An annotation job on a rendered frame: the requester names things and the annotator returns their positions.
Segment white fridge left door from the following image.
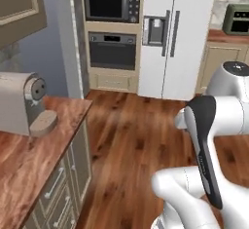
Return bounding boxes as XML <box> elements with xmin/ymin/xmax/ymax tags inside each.
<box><xmin>137</xmin><ymin>0</ymin><xmax>178</xmax><ymax>99</ymax></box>

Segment white drawer handle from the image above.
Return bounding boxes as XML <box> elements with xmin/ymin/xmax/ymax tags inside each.
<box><xmin>44</xmin><ymin>174</ymin><xmax>65</xmax><ymax>200</ymax></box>
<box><xmin>53</xmin><ymin>203</ymin><xmax>71</xmax><ymax>229</ymax></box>

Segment beige coffee machine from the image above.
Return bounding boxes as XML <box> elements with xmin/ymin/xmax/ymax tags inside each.
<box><xmin>0</xmin><ymin>71</ymin><xmax>59</xmax><ymax>139</ymax></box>

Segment white fridge door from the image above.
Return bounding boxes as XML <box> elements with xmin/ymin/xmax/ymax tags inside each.
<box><xmin>137</xmin><ymin>0</ymin><xmax>178</xmax><ymax>99</ymax></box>
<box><xmin>160</xmin><ymin>0</ymin><xmax>219</xmax><ymax>101</ymax></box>

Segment grey-green drawer front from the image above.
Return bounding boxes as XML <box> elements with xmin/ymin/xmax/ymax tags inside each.
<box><xmin>38</xmin><ymin>161</ymin><xmax>70</xmax><ymax>219</ymax></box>
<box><xmin>45</xmin><ymin>187</ymin><xmax>75</xmax><ymax>229</ymax></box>

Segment white fridge right door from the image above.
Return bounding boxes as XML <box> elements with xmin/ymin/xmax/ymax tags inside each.
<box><xmin>160</xmin><ymin>0</ymin><xmax>219</xmax><ymax>101</ymax></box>

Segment beige base cupboard run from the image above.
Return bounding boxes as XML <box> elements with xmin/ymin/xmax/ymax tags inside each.
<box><xmin>195</xmin><ymin>40</ymin><xmax>249</xmax><ymax>95</ymax></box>

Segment grey fridge water dispenser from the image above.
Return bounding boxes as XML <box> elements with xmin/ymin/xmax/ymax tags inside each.
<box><xmin>141</xmin><ymin>15</ymin><xmax>168</xmax><ymax>48</ymax></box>

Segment grey fridge door handle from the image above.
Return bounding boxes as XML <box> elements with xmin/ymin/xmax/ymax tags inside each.
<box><xmin>160</xmin><ymin>10</ymin><xmax>171</xmax><ymax>57</ymax></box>
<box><xmin>169</xmin><ymin>10</ymin><xmax>181</xmax><ymax>58</ymax></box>

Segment green toaster oven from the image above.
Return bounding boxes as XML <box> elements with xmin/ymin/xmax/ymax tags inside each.
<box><xmin>222</xmin><ymin>3</ymin><xmax>249</xmax><ymax>36</ymax></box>

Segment built-in black microwave oven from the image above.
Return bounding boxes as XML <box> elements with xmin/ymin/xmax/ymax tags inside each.
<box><xmin>83</xmin><ymin>0</ymin><xmax>142</xmax><ymax>24</ymax></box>

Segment beige oven housing cupboard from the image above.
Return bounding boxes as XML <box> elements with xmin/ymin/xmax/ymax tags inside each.
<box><xmin>80</xmin><ymin>0</ymin><xmax>146</xmax><ymax>95</ymax></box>

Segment brown framed wall cupboard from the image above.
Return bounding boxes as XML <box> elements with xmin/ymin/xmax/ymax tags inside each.
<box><xmin>0</xmin><ymin>0</ymin><xmax>49</xmax><ymax>50</ymax></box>

